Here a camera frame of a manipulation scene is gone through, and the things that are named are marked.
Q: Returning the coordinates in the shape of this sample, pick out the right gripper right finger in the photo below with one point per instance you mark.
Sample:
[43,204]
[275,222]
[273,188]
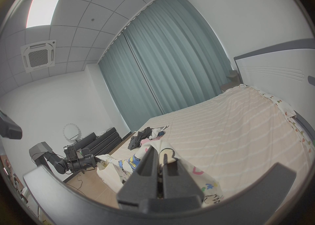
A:
[182,184]

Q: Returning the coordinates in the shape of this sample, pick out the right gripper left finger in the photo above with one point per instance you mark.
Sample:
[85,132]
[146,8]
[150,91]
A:
[142,184]

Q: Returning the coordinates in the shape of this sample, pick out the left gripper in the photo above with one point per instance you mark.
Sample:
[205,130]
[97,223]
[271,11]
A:
[85,163]

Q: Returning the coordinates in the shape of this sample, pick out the white printed pyjama top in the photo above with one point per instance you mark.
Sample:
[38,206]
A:
[196,177]

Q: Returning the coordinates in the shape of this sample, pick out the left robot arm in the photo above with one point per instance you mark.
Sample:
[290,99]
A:
[40,151]

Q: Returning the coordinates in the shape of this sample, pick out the pile of clothes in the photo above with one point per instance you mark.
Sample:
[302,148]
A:
[137,140]

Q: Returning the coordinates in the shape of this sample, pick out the pink garment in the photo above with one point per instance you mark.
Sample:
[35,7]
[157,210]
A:
[150,140]

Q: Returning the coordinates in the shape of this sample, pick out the white knitted garment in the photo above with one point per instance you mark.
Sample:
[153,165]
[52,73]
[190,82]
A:
[155,134]

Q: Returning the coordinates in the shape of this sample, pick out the dark blue garment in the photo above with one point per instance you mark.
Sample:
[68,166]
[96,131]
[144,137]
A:
[162,133]

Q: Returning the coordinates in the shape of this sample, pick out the bed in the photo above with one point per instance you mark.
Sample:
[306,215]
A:
[221,133]

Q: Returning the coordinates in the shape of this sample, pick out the blue-green curtain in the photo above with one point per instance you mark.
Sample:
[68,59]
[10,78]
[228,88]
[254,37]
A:
[177,54]
[128,83]

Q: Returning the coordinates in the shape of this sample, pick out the grey bedside table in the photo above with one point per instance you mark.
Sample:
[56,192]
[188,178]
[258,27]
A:
[230,86]

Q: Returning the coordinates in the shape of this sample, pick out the ceiling air conditioner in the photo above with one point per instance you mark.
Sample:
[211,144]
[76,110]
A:
[38,56]

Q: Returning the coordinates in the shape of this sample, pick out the ceiling light panel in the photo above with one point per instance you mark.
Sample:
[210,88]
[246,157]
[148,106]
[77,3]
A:
[43,12]

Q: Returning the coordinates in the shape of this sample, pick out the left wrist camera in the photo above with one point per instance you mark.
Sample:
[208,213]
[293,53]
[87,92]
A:
[86,152]

